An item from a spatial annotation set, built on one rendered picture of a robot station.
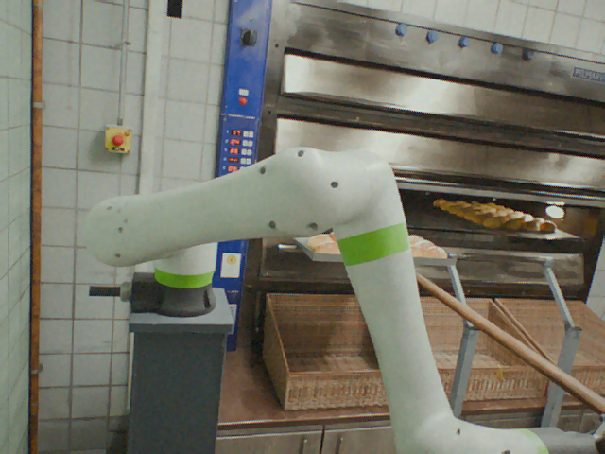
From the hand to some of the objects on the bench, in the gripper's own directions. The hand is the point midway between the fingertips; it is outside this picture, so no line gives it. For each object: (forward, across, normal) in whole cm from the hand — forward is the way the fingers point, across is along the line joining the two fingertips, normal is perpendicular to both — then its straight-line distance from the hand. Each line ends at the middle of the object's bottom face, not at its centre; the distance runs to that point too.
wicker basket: (-1, +62, -128) cm, 142 cm away
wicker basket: (+119, +60, -127) cm, 184 cm away
